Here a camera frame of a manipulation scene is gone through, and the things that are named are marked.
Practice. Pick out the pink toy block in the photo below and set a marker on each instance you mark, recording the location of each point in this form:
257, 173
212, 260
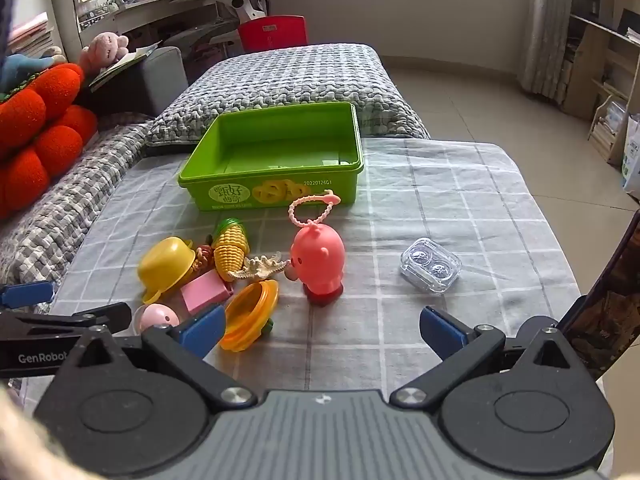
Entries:
202, 292

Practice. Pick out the small wooden rack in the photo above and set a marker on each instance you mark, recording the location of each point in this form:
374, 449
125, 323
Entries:
607, 130

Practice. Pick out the red plastic chair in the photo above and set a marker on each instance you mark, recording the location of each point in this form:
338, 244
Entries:
272, 32

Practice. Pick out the clear capsule ball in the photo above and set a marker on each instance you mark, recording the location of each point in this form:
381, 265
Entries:
157, 317

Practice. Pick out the orange pumpkin cushion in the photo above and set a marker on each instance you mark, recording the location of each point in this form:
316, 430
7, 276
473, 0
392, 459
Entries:
40, 145

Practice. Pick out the person's left forearm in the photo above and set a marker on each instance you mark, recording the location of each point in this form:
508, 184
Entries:
20, 440

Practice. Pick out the stack of books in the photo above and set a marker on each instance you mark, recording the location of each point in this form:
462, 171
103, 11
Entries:
35, 40

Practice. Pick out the wooden desk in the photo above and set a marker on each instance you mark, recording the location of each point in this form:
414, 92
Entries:
590, 60

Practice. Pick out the yellow toy pot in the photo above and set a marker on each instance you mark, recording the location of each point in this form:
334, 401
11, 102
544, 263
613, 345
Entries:
165, 265

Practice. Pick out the grey curtain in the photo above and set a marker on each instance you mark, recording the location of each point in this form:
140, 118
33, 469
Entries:
555, 25

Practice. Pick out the orange toy slices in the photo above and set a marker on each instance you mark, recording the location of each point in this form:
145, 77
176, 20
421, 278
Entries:
250, 315

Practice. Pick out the toy corn cob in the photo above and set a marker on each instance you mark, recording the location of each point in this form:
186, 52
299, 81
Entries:
230, 255

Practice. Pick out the open book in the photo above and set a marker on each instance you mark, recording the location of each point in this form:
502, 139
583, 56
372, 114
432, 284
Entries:
120, 65

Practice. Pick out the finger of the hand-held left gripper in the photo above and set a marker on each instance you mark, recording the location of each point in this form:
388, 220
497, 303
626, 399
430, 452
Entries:
60, 324
27, 295

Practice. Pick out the green plastic box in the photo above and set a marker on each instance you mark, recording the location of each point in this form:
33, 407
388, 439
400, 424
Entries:
280, 195

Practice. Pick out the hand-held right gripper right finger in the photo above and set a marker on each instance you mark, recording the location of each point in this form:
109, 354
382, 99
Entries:
442, 332

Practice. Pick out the white paper bag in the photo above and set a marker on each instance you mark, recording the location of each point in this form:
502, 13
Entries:
632, 155

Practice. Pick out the grey quilted cushion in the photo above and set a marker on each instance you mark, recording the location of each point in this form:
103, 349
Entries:
300, 75

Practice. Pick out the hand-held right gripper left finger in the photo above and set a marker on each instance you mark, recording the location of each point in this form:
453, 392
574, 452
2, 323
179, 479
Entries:
202, 332

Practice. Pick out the pink plush toy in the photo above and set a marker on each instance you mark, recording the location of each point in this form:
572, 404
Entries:
105, 50

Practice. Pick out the small brown toy figure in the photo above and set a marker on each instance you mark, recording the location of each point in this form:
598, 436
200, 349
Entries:
202, 257

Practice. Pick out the grey patterned sofa blanket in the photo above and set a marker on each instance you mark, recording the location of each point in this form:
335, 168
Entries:
60, 210

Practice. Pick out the grey checked tablecloth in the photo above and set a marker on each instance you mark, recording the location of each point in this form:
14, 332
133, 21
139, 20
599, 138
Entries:
400, 185

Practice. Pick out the beige antler toy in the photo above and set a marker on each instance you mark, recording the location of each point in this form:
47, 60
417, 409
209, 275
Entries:
255, 266

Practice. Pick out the pink round toy figure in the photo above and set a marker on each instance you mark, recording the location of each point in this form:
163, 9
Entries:
317, 255

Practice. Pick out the dark patterned panel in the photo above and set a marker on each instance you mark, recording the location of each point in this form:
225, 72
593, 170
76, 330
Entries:
610, 310

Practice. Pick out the blue plush toy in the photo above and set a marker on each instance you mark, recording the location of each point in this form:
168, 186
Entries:
25, 67

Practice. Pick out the clear contact lens case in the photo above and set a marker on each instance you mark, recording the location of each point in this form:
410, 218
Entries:
430, 265

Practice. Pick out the white desk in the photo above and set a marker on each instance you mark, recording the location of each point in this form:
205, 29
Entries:
150, 5

